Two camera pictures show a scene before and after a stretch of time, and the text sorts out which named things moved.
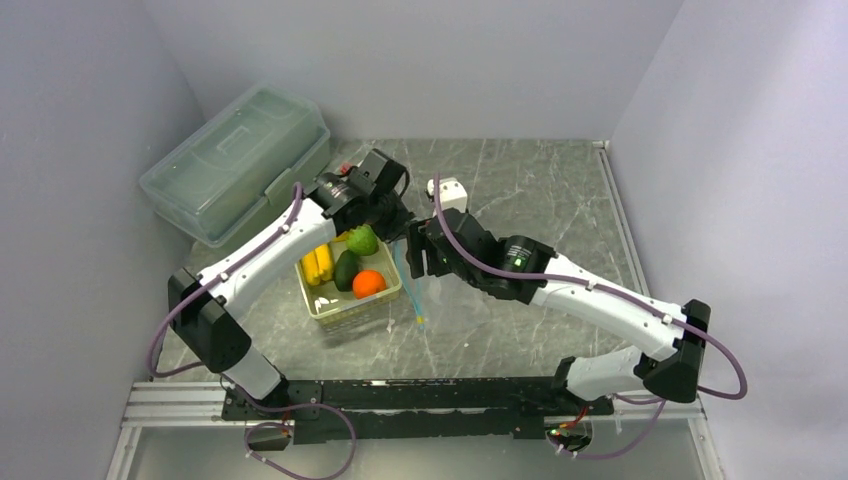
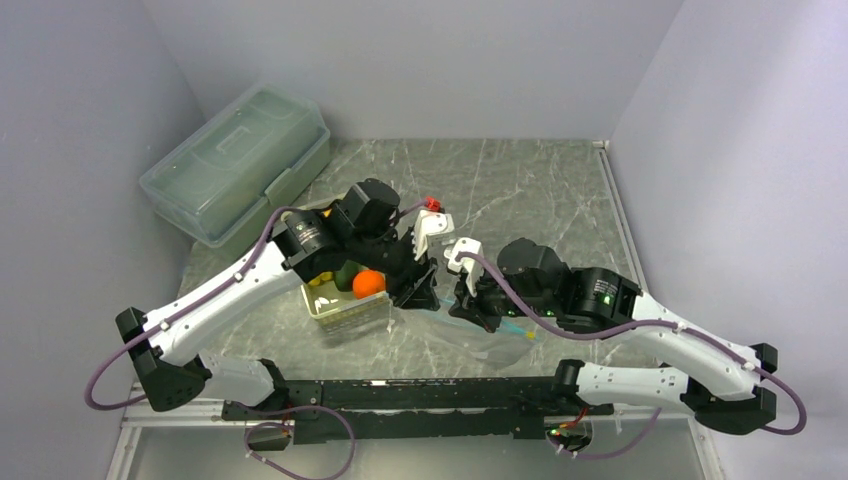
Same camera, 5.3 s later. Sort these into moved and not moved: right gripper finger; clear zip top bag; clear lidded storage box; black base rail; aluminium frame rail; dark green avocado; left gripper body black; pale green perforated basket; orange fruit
Moved: left gripper body black; right gripper finger; clear zip top bag
Not moved: clear lidded storage box; pale green perforated basket; black base rail; aluminium frame rail; orange fruit; dark green avocado
